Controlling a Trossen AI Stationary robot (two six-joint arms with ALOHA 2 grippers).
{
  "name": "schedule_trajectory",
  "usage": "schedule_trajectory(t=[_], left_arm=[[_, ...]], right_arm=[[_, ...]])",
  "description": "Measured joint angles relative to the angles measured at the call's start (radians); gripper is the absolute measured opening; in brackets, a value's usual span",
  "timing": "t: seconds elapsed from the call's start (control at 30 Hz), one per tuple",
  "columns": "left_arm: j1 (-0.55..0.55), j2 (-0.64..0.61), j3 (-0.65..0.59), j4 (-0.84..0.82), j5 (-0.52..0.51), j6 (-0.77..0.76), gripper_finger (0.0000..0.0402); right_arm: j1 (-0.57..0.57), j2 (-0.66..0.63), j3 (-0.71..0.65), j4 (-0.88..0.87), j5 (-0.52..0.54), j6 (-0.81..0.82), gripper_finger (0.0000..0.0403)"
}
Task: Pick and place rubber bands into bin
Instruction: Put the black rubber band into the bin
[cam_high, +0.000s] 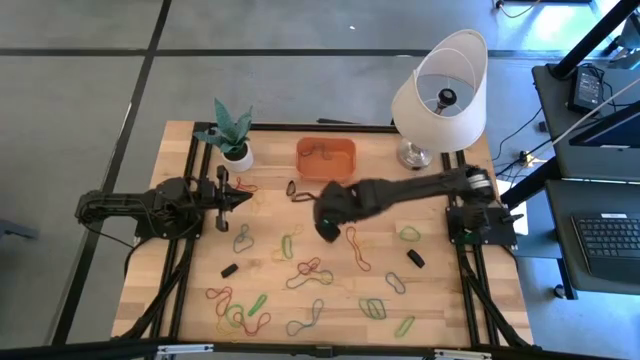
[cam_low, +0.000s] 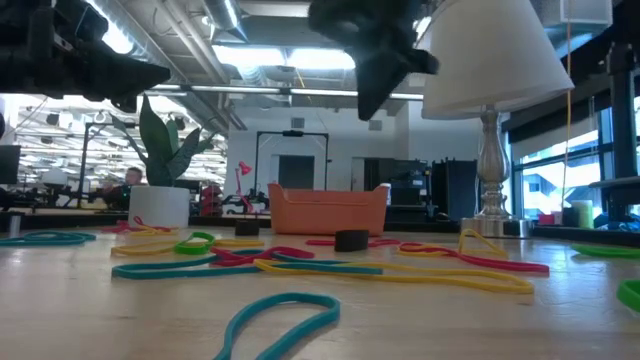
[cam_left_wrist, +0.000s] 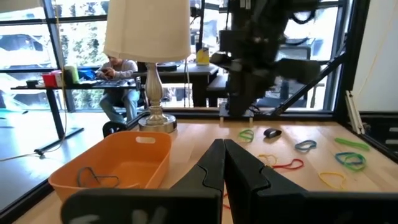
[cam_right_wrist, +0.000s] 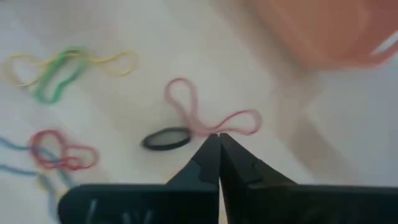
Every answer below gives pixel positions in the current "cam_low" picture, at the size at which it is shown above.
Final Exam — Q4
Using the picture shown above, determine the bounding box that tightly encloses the red rubber band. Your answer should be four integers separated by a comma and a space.
209, 245, 316, 268
398, 241, 551, 276
101, 215, 175, 236
305, 237, 402, 249

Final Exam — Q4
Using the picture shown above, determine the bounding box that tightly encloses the dark grey desk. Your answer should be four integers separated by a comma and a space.
588, 175, 640, 191

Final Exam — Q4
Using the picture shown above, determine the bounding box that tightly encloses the orange plastic bin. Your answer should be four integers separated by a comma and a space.
267, 182, 390, 237

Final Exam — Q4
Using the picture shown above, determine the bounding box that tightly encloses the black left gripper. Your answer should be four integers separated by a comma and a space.
29, 29, 172, 114

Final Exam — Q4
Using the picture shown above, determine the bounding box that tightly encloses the red machine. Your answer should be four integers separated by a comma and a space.
198, 183, 225, 218

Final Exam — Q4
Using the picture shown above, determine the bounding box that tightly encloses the black metal pole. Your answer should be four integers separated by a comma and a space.
606, 42, 640, 224

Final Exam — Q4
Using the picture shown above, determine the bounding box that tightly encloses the black monitor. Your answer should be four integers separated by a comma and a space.
0, 144, 23, 186

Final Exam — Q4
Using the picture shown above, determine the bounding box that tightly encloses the green roll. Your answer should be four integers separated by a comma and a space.
570, 199, 595, 230

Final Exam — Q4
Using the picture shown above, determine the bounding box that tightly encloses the silver ventilation duct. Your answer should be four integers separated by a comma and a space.
199, 0, 250, 45

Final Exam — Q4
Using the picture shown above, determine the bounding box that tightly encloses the person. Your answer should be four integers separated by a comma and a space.
97, 166, 147, 212

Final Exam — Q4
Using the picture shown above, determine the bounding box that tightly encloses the long teal rubber band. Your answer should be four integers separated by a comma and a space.
110, 248, 385, 280

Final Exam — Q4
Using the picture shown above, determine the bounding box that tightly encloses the black cabinet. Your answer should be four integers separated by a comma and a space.
430, 157, 480, 222

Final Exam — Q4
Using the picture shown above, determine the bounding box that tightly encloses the white shade silver table lamp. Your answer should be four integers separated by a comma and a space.
421, 0, 575, 239

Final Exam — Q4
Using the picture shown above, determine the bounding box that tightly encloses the long yellow rubber band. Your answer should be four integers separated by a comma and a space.
253, 258, 536, 295

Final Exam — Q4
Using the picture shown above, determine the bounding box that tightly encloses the black gantry frame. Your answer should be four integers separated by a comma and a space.
252, 129, 332, 194
76, 120, 141, 210

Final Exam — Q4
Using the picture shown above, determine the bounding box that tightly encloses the pink desk lamp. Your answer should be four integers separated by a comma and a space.
233, 160, 257, 215

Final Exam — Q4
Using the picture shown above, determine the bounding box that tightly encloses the dark grey door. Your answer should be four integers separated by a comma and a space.
277, 154, 317, 191

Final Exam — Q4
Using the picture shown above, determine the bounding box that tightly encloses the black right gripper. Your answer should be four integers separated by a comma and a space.
307, 0, 442, 122

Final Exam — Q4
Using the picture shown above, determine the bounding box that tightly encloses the potted plant white pot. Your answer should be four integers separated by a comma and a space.
110, 93, 217, 230

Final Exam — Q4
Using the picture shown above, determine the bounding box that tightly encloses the yellow hanging cable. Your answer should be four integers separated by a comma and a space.
559, 19, 574, 214

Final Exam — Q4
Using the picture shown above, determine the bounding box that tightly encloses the black equipment rack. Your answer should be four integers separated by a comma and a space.
363, 157, 432, 225

